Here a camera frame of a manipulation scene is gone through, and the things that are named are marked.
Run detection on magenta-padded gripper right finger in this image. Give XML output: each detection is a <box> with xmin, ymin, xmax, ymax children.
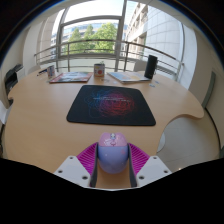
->
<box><xmin>127</xmin><ymin>142</ymin><xmax>173</xmax><ymax>188</ymax></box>

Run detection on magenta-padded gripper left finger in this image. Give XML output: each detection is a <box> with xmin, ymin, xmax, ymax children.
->
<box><xmin>53</xmin><ymin>142</ymin><xmax>100</xmax><ymax>188</ymax></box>

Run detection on lilac pink computer mouse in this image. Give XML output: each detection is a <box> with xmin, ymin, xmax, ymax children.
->
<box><xmin>97</xmin><ymin>131</ymin><xmax>129</xmax><ymax>175</ymax></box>

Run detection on black mouse pad red-blue print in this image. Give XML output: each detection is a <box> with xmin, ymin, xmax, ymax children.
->
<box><xmin>66</xmin><ymin>84</ymin><xmax>157</xmax><ymax>127</ymax></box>

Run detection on red dark magazine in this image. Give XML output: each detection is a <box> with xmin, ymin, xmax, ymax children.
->
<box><xmin>48</xmin><ymin>71</ymin><xmax>94</xmax><ymax>84</ymax></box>

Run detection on white chair wooden legs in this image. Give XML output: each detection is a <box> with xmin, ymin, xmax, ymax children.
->
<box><xmin>0</xmin><ymin>99</ymin><xmax>13</xmax><ymax>126</ymax></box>

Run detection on light blue picture book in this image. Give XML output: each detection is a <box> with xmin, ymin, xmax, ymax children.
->
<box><xmin>107</xmin><ymin>71</ymin><xmax>152</xmax><ymax>83</ymax></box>

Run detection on grey-green door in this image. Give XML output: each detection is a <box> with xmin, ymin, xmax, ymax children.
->
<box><xmin>201</xmin><ymin>70</ymin><xmax>216</xmax><ymax>109</ymax></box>

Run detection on patterned drink can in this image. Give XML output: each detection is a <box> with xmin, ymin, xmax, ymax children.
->
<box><xmin>46</xmin><ymin>64</ymin><xmax>56</xmax><ymax>80</ymax></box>

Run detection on white mug with plant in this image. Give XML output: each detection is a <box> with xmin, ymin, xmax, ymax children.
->
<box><xmin>93</xmin><ymin>62</ymin><xmax>106</xmax><ymax>79</ymax></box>

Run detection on black cylinder speaker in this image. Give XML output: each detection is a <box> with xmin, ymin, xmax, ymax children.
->
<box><xmin>143</xmin><ymin>54</ymin><xmax>159</xmax><ymax>80</ymax></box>

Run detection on white chair backrest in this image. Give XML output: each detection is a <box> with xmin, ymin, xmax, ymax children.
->
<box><xmin>133</xmin><ymin>59</ymin><xmax>148</xmax><ymax>72</ymax></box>
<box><xmin>26</xmin><ymin>64</ymin><xmax>41</xmax><ymax>75</ymax></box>

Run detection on metal balcony railing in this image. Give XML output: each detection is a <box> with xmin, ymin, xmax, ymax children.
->
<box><xmin>33</xmin><ymin>39</ymin><xmax>185</xmax><ymax>81</ymax></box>

